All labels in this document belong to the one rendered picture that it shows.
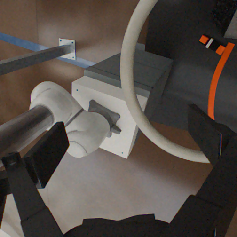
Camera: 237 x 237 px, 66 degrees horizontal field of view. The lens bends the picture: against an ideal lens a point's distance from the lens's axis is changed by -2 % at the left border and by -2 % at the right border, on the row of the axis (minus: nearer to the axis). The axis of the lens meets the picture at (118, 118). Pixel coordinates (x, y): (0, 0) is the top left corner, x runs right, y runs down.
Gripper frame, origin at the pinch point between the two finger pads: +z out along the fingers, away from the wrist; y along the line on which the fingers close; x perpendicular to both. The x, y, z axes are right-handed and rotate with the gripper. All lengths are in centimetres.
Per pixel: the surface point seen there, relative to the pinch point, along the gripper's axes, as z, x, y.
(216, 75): 139, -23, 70
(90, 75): 89, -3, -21
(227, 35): 79, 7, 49
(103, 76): 86, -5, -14
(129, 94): 24.9, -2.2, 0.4
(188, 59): 146, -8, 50
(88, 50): 181, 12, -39
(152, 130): 25.2, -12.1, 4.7
